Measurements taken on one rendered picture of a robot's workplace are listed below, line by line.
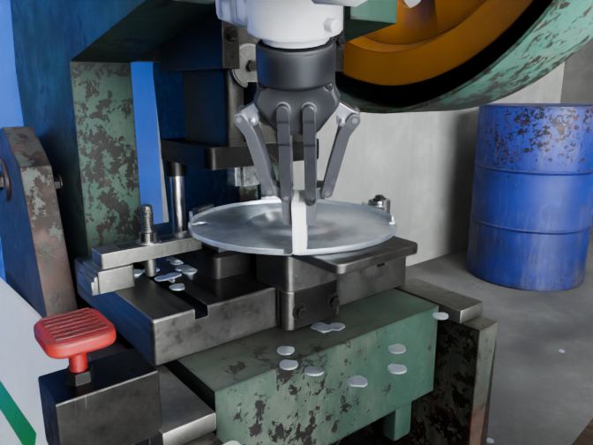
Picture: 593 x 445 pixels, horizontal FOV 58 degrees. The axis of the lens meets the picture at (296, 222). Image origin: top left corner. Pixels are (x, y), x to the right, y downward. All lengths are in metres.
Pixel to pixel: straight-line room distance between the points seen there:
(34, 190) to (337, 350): 0.57
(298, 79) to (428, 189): 2.60
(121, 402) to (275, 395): 0.21
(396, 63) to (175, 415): 0.72
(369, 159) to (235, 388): 2.14
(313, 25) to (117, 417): 0.39
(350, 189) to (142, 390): 2.16
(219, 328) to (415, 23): 0.66
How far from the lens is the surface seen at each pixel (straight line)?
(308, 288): 0.74
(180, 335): 0.68
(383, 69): 1.07
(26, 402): 1.08
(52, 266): 0.99
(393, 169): 2.83
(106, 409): 0.55
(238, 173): 0.83
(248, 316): 0.73
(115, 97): 0.94
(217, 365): 0.68
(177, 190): 0.86
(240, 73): 0.73
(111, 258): 0.76
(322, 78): 0.51
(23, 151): 1.03
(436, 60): 0.99
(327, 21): 0.49
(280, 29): 0.48
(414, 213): 3.02
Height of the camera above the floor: 0.97
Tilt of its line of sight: 14 degrees down
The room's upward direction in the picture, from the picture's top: straight up
